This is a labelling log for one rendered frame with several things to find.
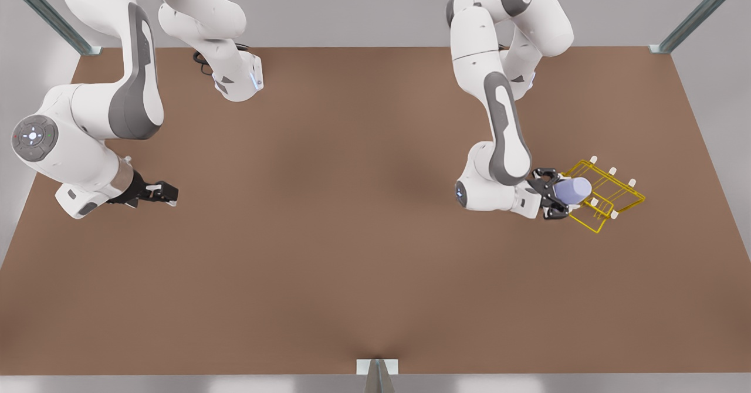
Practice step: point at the silver frame post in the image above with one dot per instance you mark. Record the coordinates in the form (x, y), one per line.
(698, 12)
(378, 375)
(50, 14)

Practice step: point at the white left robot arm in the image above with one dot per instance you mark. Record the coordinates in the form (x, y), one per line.
(499, 123)

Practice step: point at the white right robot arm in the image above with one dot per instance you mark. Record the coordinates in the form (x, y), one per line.
(138, 88)

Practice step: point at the lavender cup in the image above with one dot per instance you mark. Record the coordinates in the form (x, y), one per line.
(572, 190)

